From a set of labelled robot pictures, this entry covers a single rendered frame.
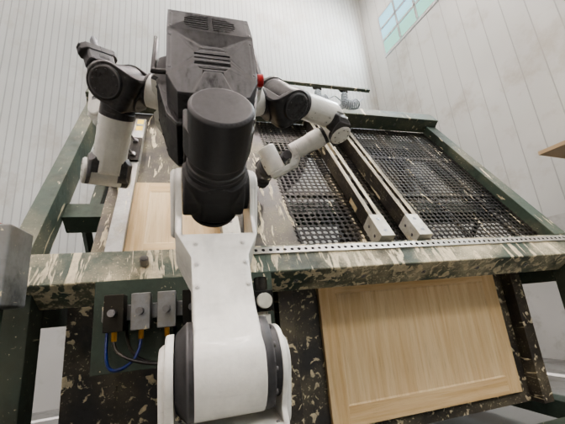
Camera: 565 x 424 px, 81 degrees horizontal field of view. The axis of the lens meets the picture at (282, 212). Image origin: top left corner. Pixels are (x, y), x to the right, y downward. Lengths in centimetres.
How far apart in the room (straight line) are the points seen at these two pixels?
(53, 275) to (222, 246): 60
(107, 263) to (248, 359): 68
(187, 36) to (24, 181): 358
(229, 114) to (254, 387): 42
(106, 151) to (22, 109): 366
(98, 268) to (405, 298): 118
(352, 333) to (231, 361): 96
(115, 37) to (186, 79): 446
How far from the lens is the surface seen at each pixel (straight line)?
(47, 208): 135
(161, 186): 144
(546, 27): 454
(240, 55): 85
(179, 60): 82
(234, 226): 117
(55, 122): 455
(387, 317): 152
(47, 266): 115
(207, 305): 57
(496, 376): 186
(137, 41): 520
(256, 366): 53
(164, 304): 94
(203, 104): 59
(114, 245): 117
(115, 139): 103
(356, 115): 230
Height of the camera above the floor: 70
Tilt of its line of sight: 16 degrees up
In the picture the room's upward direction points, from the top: 5 degrees counter-clockwise
